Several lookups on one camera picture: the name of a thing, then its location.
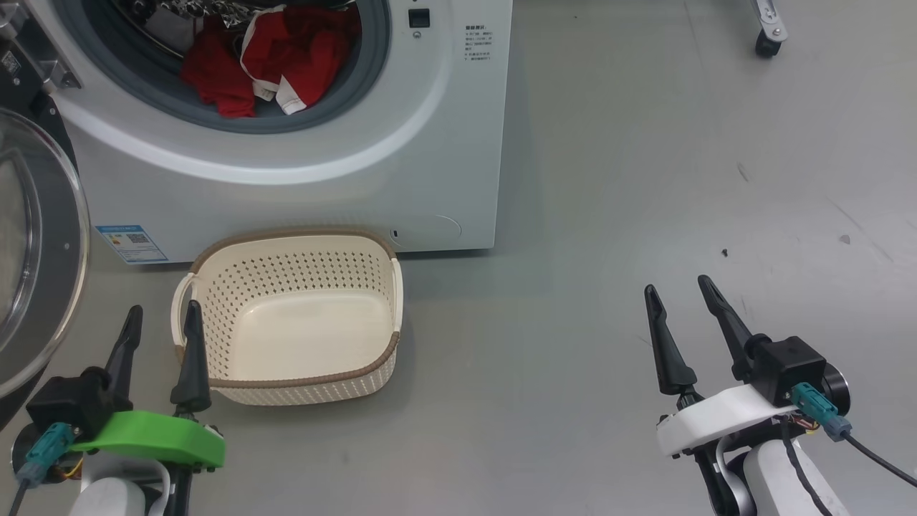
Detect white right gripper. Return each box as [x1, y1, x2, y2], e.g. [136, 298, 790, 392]
[643, 274, 800, 459]

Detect white washing machine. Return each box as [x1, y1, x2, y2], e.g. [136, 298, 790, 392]
[27, 0, 514, 267]

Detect round glass washing machine door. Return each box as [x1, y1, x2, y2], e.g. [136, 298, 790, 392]
[0, 43, 92, 432]

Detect metal leg with caster wheel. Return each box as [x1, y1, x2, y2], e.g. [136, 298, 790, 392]
[748, 0, 789, 59]

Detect red white garment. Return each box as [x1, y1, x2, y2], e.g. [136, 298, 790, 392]
[180, 3, 363, 120]

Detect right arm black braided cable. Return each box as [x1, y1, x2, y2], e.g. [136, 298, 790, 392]
[779, 418, 837, 516]

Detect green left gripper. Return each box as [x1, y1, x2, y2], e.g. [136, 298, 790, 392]
[68, 300, 227, 471]

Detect left black cable teal connector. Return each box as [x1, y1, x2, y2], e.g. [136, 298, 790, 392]
[4, 422, 74, 516]

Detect cream perforated laundry basket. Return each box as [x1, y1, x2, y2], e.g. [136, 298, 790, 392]
[171, 228, 404, 407]

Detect blue energy label sticker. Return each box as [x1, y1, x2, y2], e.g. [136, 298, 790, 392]
[95, 225, 170, 265]

